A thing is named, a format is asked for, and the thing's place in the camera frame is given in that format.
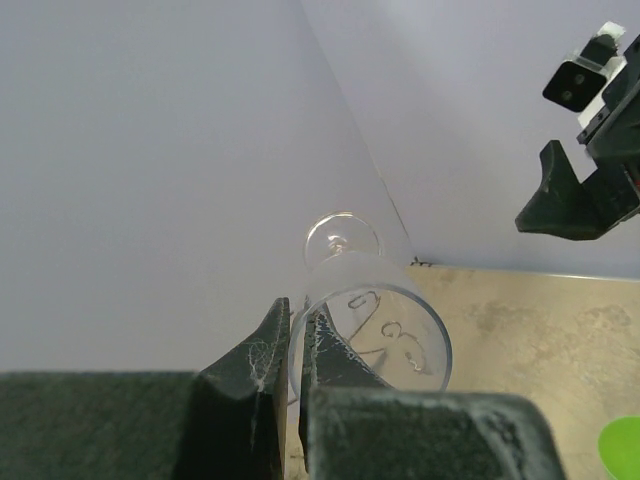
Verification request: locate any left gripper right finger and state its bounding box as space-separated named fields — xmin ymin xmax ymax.
xmin=299 ymin=310 xmax=566 ymax=479

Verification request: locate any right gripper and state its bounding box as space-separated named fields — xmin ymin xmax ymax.
xmin=515 ymin=40 xmax=639 ymax=241

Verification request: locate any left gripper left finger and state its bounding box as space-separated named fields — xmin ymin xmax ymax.
xmin=1 ymin=298 xmax=290 ymax=479

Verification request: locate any clear short wine glass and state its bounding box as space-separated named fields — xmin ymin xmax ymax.
xmin=288 ymin=212 xmax=453 ymax=398

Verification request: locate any metal wine glass rack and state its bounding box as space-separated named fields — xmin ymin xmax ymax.
xmin=345 ymin=289 xmax=438 ymax=382

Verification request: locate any green plastic wine glass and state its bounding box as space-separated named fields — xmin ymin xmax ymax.
xmin=598 ymin=415 xmax=639 ymax=480

